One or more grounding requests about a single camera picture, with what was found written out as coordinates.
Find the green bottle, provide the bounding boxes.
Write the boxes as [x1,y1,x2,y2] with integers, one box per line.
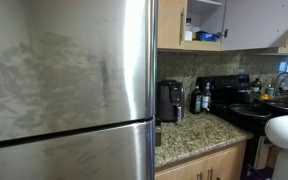
[250,77,263,94]

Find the yellow sponge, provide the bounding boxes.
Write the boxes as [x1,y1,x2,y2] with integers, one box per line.
[259,93,272,101]

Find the stainless steel refrigerator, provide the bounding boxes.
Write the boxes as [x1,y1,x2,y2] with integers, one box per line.
[0,0,159,180]

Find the black electric stove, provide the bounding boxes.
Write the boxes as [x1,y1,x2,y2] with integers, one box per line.
[195,73,285,168]

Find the dark olive oil bottle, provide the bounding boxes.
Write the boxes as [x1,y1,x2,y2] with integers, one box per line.
[189,84,203,115]

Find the black frying pan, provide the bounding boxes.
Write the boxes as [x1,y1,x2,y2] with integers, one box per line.
[228,102,273,122]

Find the black pan with rim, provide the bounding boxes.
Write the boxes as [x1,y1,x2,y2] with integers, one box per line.
[262,99,288,114]

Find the steel sink faucet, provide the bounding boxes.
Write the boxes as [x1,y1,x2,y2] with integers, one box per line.
[273,71,288,95]

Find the blue box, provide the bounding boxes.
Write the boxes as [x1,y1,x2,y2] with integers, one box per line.
[195,30,218,43]

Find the wooden lower cabinet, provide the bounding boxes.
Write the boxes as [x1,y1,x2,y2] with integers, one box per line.
[154,141,248,180]

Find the blue cup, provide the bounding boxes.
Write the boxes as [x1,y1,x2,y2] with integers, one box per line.
[266,84,276,97]

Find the small dark spice jar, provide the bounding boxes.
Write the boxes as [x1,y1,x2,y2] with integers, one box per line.
[154,117,163,148]

